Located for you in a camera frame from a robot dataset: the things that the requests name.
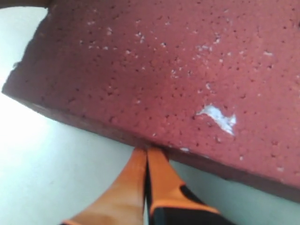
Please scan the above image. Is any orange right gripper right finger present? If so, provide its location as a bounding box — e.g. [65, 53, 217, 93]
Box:
[147, 148, 222, 225]

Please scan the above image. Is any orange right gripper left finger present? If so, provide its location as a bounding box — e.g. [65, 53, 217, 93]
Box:
[62, 148, 147, 225]

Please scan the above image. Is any red brick with white mark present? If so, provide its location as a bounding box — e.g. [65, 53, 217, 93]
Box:
[2, 0, 300, 202]

